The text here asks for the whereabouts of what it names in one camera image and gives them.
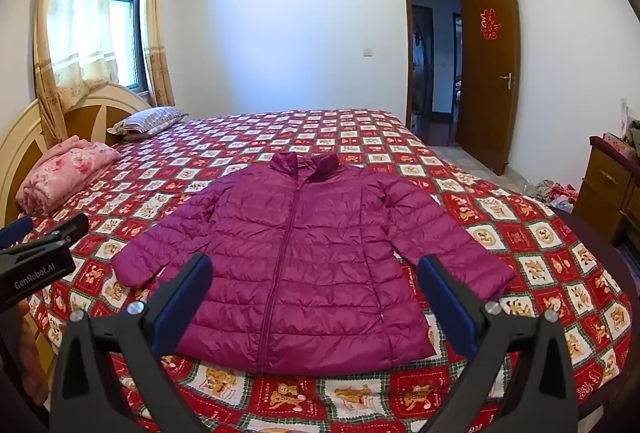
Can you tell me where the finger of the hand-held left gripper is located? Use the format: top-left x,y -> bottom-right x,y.
27,213 -> 90,250
0,216 -> 35,250

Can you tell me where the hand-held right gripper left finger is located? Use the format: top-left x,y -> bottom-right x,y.
50,253 -> 213,433

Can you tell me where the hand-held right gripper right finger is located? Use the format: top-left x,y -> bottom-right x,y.
417,254 -> 581,433

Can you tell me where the purple puffer jacket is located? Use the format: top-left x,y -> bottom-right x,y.
111,152 -> 517,375

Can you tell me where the pile of clothes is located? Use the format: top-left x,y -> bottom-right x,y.
530,180 -> 578,214

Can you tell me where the pink floral folded quilt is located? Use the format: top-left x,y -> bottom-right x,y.
15,134 -> 122,215

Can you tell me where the red checkered bear bedspread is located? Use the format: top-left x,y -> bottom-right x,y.
15,108 -> 633,433

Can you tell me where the cream wooden bed headboard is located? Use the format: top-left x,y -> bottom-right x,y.
0,82 -> 153,214

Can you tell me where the striped pillow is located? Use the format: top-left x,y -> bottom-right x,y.
107,106 -> 190,135

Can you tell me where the wide beige floral curtain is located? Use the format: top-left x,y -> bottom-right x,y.
32,0 -> 118,149

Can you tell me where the dark framed window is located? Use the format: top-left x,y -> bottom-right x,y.
107,0 -> 151,94

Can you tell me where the brown wooden cabinet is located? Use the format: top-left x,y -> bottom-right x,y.
572,136 -> 640,259

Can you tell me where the brown wooden door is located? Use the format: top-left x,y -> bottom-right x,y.
459,0 -> 516,176

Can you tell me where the pink box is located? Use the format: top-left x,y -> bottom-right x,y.
602,132 -> 636,159

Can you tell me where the red paper door decoration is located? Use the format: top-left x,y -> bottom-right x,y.
479,6 -> 502,41

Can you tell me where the brown wooden door frame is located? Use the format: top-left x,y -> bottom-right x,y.
402,0 -> 471,146

